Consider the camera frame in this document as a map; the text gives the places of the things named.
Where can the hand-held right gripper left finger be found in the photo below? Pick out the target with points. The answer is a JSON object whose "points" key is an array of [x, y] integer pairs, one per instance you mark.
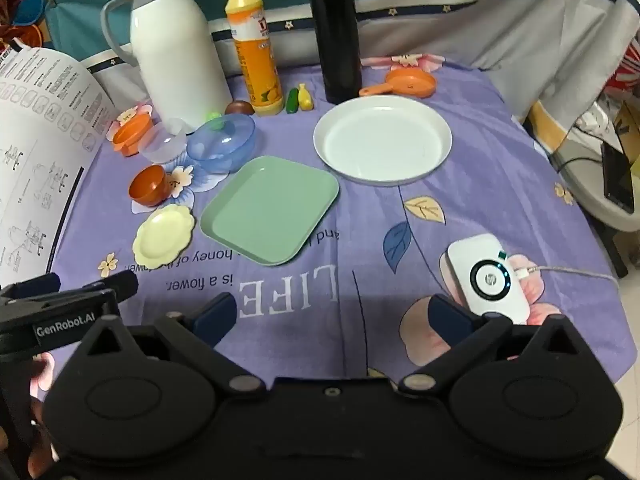
{"points": [[215, 316]]}

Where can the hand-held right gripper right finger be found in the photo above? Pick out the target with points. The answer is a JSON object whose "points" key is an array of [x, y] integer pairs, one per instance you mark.
{"points": [[447, 321]]}

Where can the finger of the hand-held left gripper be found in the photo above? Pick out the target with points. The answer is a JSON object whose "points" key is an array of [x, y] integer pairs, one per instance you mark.
{"points": [[120, 283], [32, 285]]}

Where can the yellow flower-shaped plate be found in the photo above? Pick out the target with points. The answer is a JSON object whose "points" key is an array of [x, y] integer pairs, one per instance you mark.
{"points": [[162, 237]]}

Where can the green square plate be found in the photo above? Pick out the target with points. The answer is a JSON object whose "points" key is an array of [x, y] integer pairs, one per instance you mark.
{"points": [[270, 210]]}

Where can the blue transparent bowl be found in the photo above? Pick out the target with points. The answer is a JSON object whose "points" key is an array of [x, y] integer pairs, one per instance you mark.
{"points": [[220, 146]]}

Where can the white round plate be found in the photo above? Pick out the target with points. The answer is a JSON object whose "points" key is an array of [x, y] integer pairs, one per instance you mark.
{"points": [[382, 145]]}

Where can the person's left hand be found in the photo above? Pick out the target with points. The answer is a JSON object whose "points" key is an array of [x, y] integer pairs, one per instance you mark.
{"points": [[44, 369]]}

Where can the white pocket device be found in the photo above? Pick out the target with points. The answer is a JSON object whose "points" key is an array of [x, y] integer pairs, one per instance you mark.
{"points": [[477, 260]]}

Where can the brown small bowl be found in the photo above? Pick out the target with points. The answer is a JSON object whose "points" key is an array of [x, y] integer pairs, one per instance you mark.
{"points": [[147, 187]]}

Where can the purple floral tablecloth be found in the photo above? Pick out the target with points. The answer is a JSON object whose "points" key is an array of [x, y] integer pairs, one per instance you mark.
{"points": [[350, 250]]}

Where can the clear small bowl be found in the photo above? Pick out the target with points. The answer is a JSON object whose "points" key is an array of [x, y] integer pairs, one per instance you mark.
{"points": [[160, 147]]}

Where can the orange toy pot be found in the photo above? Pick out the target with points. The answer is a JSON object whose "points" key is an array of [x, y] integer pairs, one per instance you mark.
{"points": [[130, 135]]}

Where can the printed instruction sheet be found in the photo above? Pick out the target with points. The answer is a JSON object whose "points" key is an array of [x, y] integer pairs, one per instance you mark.
{"points": [[40, 135]]}

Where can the green toy vegetable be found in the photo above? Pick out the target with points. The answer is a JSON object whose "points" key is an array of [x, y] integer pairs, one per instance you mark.
{"points": [[214, 116]]}

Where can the grey side table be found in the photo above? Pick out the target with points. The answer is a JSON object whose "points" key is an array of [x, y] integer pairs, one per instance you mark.
{"points": [[582, 180]]}

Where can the brown toy egg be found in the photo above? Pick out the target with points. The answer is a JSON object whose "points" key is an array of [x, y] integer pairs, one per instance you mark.
{"points": [[239, 108]]}

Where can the yellow striped cloth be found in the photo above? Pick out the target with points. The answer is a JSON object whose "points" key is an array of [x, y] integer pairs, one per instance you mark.
{"points": [[547, 127]]}

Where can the black phone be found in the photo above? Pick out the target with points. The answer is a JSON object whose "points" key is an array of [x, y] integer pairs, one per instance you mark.
{"points": [[617, 180]]}

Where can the green toy cucumber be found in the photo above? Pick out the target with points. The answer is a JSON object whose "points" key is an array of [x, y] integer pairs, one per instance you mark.
{"points": [[292, 100]]}

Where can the white thermos jug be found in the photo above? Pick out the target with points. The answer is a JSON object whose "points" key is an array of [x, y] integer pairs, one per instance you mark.
{"points": [[175, 60]]}

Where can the yellow toy banana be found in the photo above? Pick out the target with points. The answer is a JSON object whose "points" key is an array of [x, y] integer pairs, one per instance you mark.
{"points": [[305, 100]]}

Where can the orange toy pan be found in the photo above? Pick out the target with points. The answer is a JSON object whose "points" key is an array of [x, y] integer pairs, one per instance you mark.
{"points": [[410, 82]]}

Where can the white power strip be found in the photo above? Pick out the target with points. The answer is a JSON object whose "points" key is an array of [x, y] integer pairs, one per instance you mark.
{"points": [[592, 120]]}

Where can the orange dish soap bottle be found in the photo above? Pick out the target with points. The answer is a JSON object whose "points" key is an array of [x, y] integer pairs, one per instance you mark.
{"points": [[255, 60]]}

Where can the yellow box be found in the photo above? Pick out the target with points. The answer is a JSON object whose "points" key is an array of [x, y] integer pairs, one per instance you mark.
{"points": [[627, 125]]}

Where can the blue plastic object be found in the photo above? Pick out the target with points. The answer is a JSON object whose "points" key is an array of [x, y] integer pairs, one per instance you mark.
{"points": [[26, 10]]}

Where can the black thermos bottle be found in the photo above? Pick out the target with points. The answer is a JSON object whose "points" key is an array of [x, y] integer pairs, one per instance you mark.
{"points": [[335, 35]]}

